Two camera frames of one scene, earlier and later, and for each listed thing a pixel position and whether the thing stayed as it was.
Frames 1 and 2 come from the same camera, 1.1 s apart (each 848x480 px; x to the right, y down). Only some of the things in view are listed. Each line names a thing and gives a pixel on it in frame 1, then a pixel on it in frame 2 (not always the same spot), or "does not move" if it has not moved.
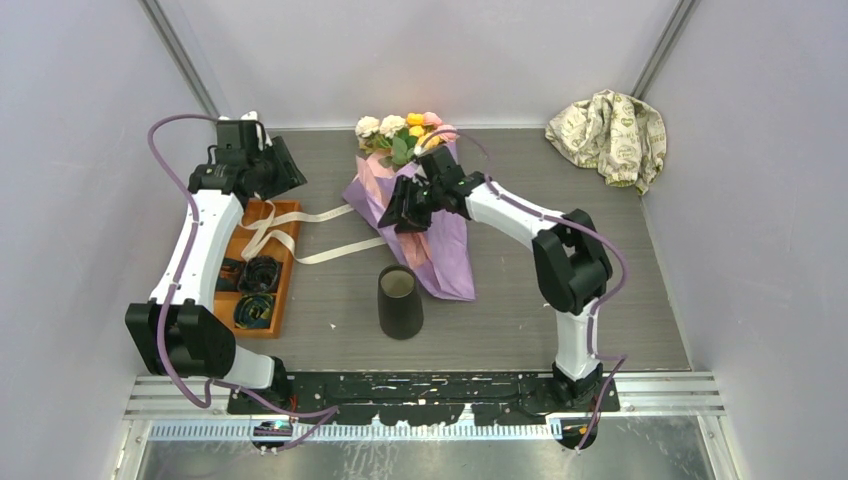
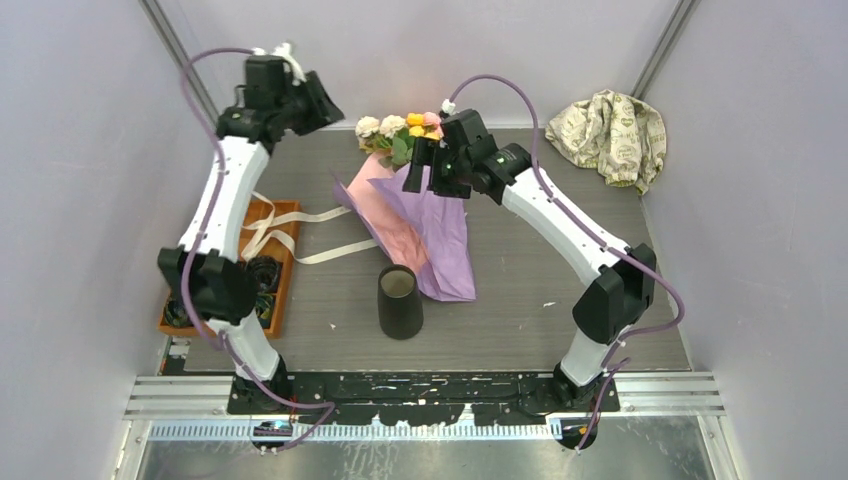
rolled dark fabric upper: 259,275 does not move
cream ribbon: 258,230 does not move
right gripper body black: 421,200 to 447,175
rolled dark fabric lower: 253,311 does not move
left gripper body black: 274,170 to 305,106
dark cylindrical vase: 400,303 does not move
